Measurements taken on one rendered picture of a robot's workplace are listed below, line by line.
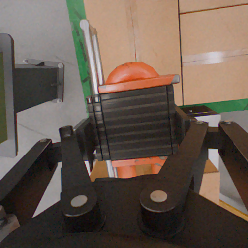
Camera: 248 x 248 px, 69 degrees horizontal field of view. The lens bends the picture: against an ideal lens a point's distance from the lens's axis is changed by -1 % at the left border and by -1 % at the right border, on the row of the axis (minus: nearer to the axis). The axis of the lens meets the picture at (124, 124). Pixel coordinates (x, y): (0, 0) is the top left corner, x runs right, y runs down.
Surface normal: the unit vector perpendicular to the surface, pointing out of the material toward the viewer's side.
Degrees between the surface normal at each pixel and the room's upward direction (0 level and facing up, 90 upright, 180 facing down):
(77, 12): 0
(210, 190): 0
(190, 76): 0
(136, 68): 27
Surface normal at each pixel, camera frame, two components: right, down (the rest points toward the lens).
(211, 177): -0.07, 0.29
